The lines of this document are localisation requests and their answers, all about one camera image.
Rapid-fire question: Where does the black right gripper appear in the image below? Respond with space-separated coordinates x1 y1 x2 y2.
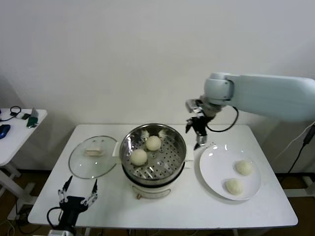
185 115 208 150

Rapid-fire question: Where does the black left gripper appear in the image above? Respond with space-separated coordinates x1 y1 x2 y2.
58 175 98 228

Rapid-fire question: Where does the glass pot lid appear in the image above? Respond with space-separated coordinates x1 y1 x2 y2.
68 135 119 179

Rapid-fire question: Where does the white steamed baozi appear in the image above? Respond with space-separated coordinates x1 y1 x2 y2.
225 178 244 196
234 160 253 177
146 135 162 151
130 149 148 167

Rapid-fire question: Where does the stainless steel steamer basket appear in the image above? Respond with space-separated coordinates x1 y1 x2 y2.
112 123 195 182

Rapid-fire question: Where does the white round plate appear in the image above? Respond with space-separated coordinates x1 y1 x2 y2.
199 144 262 201

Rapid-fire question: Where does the white electric pot base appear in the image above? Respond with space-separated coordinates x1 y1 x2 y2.
117 157 193 200

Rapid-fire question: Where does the white side table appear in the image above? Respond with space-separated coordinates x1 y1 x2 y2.
0 108 48 219

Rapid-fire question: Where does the green and grey gadget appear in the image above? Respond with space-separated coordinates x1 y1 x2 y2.
26 107 40 128

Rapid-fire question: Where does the blue computer mouse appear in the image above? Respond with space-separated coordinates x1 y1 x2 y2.
0 124 11 140

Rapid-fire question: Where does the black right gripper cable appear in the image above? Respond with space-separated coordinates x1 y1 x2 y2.
205 107 239 133

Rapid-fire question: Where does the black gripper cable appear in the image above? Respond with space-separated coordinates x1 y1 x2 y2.
205 107 239 133
47 206 63 229

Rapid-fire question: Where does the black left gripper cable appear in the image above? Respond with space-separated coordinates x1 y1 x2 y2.
47 206 63 229

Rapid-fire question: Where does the black floor cable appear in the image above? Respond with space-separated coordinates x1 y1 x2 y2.
16 220 37 235

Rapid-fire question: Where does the white floor cable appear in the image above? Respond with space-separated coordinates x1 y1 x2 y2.
0 218 16 236

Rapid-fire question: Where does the white hanging cable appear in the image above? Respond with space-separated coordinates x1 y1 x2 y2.
275 121 315 160

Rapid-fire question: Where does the black looped cable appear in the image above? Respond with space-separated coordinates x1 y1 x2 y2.
0 106 23 121

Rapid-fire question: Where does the black power adapter with cord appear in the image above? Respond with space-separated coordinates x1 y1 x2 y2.
286 126 315 174

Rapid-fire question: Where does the white stand frame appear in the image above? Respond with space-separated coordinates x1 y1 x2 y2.
275 172 315 199

